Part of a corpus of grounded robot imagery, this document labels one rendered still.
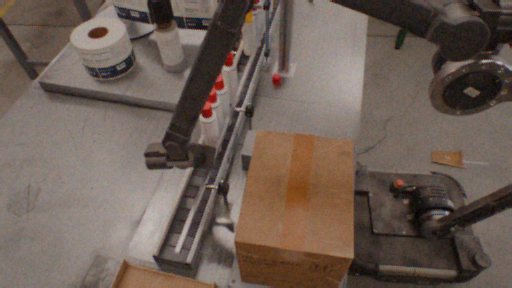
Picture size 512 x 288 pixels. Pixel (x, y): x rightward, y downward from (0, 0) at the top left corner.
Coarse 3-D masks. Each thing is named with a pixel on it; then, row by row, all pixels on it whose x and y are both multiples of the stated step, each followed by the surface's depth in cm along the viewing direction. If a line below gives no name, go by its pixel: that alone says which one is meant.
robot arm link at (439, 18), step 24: (336, 0) 60; (360, 0) 60; (384, 0) 59; (408, 0) 59; (432, 0) 61; (456, 0) 63; (408, 24) 61; (432, 24) 59; (456, 24) 58; (480, 24) 58; (456, 48) 61; (480, 48) 60
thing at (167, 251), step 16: (272, 16) 163; (240, 64) 143; (256, 64) 143; (240, 80) 137; (240, 96) 132; (224, 144) 118; (192, 176) 111; (192, 192) 107; (208, 192) 107; (176, 224) 101; (192, 224) 101; (176, 240) 98; (192, 240) 98; (160, 256) 96; (176, 256) 95
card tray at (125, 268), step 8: (128, 264) 99; (120, 272) 96; (128, 272) 98; (136, 272) 98; (144, 272) 98; (152, 272) 98; (160, 272) 98; (112, 280) 93; (120, 280) 96; (128, 280) 96; (136, 280) 96; (144, 280) 96; (152, 280) 96; (160, 280) 96; (168, 280) 96; (176, 280) 96; (184, 280) 96; (192, 280) 96
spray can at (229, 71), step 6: (228, 60) 115; (228, 66) 117; (234, 66) 118; (222, 72) 119; (228, 72) 117; (234, 72) 118; (228, 78) 119; (234, 78) 120; (228, 84) 122; (234, 84) 122; (228, 90) 124; (234, 90) 124; (234, 96) 126
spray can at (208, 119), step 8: (208, 104) 101; (208, 112) 101; (200, 120) 104; (208, 120) 103; (216, 120) 105; (208, 128) 105; (216, 128) 107; (208, 136) 108; (216, 136) 109; (208, 144) 111; (216, 144) 112
